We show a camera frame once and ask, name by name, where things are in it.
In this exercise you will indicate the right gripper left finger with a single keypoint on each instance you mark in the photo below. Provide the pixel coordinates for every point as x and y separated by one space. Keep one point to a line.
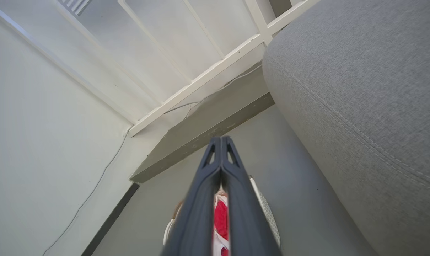
197 209

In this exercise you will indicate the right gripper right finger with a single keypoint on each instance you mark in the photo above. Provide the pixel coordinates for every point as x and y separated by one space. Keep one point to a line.
247 213

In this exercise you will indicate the white laundry basket brown rim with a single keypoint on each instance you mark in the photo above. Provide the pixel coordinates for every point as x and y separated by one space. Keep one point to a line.
268 213

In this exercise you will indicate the red and white clothing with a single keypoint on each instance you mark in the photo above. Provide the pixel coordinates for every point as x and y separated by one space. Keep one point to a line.
221 217

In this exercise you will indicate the black baseboard strip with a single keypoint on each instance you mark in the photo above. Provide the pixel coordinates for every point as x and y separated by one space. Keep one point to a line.
112 218

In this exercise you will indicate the white wooden railing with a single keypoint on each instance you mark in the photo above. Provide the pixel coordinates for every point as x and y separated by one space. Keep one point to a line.
200 80

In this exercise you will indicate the grey fabric sofa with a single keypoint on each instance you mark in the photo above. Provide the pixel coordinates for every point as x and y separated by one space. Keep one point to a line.
360 106

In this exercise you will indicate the white slatted vent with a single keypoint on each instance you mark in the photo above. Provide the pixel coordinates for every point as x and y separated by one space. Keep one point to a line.
74 5

